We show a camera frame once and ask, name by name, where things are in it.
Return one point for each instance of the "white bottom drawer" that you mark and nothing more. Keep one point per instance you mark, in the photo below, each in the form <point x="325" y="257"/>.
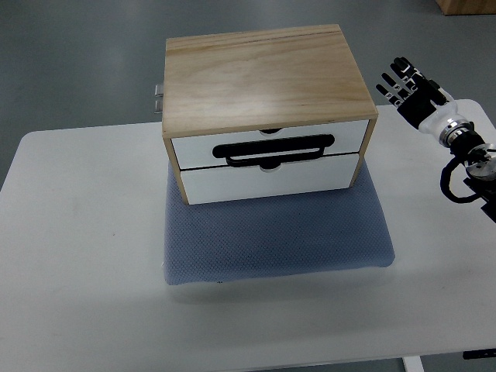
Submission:
<point x="229" y="183"/>

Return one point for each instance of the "white table leg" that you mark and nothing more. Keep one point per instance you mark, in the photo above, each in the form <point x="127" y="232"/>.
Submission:
<point x="413" y="364"/>

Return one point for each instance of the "blue grey mesh mat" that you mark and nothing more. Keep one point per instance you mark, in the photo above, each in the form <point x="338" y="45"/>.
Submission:
<point x="275" y="236"/>

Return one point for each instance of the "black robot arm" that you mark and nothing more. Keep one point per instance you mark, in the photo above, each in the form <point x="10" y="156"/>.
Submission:
<point x="478" y="158"/>

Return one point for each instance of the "metal clamp behind cabinet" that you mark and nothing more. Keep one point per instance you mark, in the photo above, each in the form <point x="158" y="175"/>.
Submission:
<point x="159" y="97"/>

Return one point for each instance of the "wooden box top corner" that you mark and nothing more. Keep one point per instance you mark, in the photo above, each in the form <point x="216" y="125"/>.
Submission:
<point x="467" y="7"/>

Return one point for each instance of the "wooden drawer cabinet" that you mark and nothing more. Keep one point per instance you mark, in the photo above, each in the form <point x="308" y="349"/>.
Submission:
<point x="262" y="80"/>

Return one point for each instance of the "black table control panel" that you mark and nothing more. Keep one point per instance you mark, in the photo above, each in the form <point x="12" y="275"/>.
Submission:
<point x="479" y="354"/>

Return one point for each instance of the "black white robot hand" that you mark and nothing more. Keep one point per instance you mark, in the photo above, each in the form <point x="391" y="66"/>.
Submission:
<point x="422" y="103"/>

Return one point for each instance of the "white top drawer black handle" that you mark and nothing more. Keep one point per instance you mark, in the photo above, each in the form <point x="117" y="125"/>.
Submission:
<point x="214" y="150"/>

